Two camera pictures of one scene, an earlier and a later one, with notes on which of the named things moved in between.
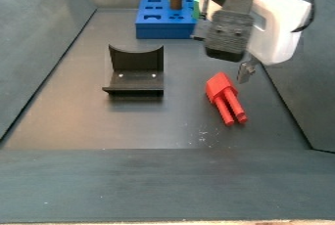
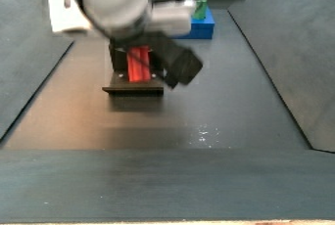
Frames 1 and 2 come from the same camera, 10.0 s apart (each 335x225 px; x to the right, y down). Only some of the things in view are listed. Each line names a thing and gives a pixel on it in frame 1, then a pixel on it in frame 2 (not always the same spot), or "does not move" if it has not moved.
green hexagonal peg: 196,14 does not move
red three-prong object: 223,92 → 139,63
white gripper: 282,14 → 117,13
